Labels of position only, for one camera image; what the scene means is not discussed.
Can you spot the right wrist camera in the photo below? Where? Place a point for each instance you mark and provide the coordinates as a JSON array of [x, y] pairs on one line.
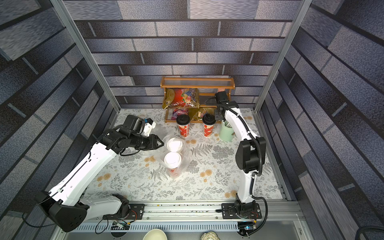
[[221, 97]]

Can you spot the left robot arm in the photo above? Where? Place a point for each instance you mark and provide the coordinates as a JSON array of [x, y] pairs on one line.
[[63, 203]]

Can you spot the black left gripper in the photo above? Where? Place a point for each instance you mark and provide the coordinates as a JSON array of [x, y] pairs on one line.
[[155, 143]]

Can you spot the patterned round object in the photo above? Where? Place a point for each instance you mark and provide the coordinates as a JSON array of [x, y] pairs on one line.
[[210, 236]]

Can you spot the white round bowl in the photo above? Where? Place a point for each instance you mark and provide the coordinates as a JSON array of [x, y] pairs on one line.
[[155, 234]]

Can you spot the black lid milk tea cup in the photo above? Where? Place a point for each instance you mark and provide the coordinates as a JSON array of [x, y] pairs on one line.
[[183, 122]]

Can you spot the green plastic straw cup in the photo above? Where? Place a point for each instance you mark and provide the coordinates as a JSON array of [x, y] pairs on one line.
[[226, 133]]

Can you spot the translucent plastic carrier bag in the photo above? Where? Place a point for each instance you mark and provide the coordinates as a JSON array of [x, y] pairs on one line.
[[185, 152]]

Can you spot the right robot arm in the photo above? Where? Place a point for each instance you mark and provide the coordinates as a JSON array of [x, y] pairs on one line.
[[250, 155]]

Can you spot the pink snack packet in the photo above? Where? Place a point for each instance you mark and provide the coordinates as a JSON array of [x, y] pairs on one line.
[[178, 112]]

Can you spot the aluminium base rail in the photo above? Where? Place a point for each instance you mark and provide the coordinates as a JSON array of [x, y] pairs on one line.
[[175, 217]]

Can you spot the red snack bag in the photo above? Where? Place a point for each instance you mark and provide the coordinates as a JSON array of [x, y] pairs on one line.
[[186, 98]]

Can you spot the red floral milk tea cup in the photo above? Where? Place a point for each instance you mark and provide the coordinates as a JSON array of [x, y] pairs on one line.
[[175, 144]]

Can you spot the gold fruit snack bag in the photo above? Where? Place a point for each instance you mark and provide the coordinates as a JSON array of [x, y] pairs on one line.
[[198, 114]]

